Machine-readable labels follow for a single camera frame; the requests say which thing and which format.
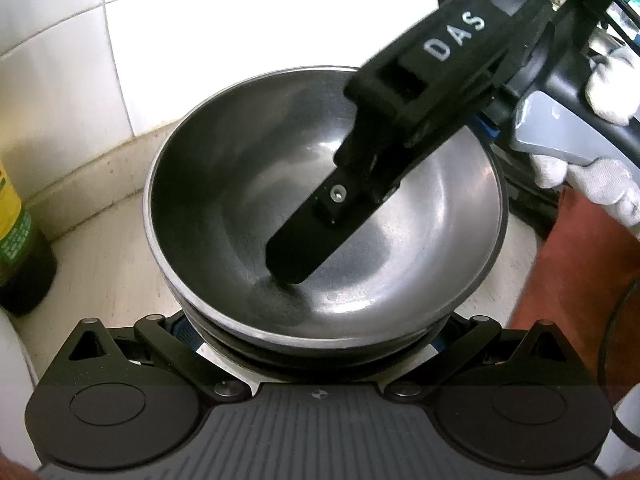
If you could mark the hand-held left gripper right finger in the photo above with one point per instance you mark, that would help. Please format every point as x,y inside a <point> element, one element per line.
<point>450,347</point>

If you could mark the person's right hand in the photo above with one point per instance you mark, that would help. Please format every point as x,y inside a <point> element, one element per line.
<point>607,185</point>

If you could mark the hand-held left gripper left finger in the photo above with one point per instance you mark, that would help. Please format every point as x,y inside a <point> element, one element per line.
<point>182,335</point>

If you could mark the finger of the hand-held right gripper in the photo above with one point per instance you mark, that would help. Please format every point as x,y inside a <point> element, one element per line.
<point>310,240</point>
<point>487,129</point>

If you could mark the white round tray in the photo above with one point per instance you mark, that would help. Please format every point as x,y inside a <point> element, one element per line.
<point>12,360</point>

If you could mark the yellow label oil bottle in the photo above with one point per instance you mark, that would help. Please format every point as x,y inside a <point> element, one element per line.
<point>20,240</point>

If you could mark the red cloth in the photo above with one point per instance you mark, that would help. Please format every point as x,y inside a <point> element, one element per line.
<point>575,270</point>

